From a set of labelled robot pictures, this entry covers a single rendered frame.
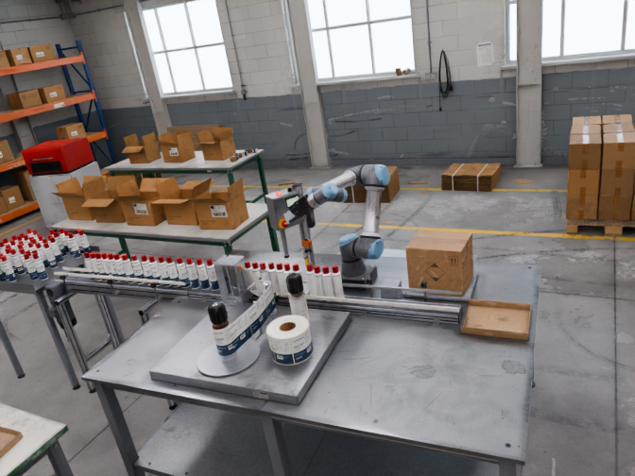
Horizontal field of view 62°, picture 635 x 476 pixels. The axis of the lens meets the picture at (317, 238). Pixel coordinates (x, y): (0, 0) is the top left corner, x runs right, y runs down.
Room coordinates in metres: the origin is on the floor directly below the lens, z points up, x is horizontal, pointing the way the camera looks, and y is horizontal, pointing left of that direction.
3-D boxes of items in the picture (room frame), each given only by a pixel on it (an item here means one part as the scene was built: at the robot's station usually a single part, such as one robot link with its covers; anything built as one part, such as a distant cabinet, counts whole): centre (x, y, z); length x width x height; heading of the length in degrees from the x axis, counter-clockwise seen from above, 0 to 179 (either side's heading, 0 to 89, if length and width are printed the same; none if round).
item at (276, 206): (2.75, 0.15, 1.38); 0.17 x 0.10 x 0.19; 118
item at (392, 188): (6.69, -0.81, 0.16); 0.65 x 0.54 x 0.32; 64
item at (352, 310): (2.62, 0.09, 0.85); 1.65 x 0.11 x 0.05; 63
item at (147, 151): (7.47, 2.22, 0.97); 0.51 x 0.36 x 0.37; 153
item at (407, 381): (2.48, 0.02, 0.82); 2.10 x 1.50 x 0.02; 63
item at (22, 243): (3.83, 2.25, 0.98); 0.57 x 0.46 x 0.21; 153
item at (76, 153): (7.45, 3.38, 0.61); 0.70 x 0.60 x 1.22; 71
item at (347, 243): (2.84, -0.18, 1.06); 0.13 x 0.12 x 0.14; 51
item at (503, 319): (2.18, -0.80, 0.85); 0.30 x 0.26 x 0.04; 63
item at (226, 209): (4.36, 0.77, 0.97); 0.51 x 0.39 x 0.37; 155
